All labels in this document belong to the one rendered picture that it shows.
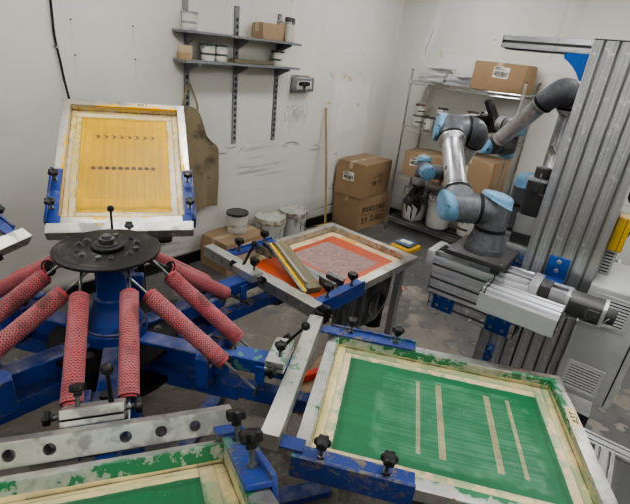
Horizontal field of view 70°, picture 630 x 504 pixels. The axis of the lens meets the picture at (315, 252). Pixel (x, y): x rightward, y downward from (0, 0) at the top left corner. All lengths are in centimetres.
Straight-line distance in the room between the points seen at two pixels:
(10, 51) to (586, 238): 314
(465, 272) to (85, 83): 271
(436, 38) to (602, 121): 405
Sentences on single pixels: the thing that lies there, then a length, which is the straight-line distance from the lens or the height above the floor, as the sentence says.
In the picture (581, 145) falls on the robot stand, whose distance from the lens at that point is 186.
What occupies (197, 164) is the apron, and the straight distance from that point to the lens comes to 395.
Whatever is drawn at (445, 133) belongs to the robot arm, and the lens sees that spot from 197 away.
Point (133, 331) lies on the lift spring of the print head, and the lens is 126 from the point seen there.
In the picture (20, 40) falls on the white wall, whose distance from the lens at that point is 338.
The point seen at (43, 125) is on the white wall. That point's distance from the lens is 345.
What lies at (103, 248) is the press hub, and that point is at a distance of 143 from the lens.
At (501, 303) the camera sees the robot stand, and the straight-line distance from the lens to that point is 171.
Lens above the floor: 190
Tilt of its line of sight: 24 degrees down
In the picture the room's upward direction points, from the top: 6 degrees clockwise
